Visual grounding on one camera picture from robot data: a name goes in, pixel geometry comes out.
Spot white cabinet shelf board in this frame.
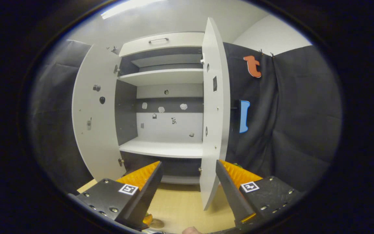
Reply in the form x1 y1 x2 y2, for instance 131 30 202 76
118 68 205 87

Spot white cabinet door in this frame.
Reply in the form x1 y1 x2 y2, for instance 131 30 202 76
72 44 126 182
199 17 231 211

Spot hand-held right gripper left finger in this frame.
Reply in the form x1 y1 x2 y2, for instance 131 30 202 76
68 161 164 229

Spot white grey cabinet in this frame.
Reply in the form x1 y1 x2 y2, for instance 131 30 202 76
114 32 206 186

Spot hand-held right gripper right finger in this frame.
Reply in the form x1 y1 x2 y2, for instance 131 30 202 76
215 159 303 227

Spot white cabinet drawer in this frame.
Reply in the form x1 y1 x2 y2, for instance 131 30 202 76
119 32 205 58

